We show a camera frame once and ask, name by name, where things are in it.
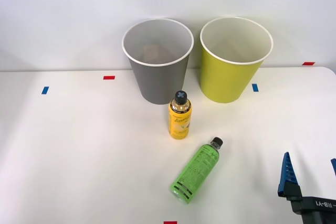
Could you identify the grey plastic waste bin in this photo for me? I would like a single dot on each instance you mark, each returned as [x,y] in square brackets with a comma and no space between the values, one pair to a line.
[160,82]

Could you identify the yellow plastic bottle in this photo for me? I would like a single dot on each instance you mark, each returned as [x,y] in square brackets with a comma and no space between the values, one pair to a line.
[179,121]

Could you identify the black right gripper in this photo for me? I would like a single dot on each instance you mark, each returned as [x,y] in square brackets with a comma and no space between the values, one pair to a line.
[319,212]

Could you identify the yellow-green plastic waste bin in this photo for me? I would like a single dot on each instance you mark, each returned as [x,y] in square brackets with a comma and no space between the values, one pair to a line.
[225,79]

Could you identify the green plastic bottle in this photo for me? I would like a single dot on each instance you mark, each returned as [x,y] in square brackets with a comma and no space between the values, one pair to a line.
[197,169]

